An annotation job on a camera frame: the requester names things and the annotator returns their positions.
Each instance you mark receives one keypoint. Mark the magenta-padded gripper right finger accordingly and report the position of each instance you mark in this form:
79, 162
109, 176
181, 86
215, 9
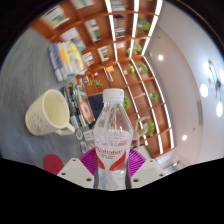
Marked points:
149, 171

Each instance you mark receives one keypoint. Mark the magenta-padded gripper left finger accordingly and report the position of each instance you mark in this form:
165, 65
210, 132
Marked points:
75, 171

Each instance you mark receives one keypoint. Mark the clear plastic water bottle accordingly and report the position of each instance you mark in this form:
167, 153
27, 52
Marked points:
112, 146

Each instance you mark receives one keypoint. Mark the flat round red coaster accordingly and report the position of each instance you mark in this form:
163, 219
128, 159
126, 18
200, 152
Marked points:
52, 164

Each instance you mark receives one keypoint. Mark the small blue and white item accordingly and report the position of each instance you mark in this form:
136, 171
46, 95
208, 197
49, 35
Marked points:
83, 146

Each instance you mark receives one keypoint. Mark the cream mug with red drawing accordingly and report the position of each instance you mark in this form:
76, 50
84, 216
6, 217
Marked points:
43, 115

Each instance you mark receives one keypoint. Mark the dark chair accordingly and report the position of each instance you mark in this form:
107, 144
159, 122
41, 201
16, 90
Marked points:
96, 105

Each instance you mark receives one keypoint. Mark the branched ceiling lamp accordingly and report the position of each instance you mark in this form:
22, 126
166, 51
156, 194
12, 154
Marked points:
215, 83

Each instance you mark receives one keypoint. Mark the recessed ceiling lights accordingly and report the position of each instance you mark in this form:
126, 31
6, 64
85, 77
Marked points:
160, 57

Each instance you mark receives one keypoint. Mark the wooden shelf unit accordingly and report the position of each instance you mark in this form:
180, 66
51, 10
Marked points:
126, 50

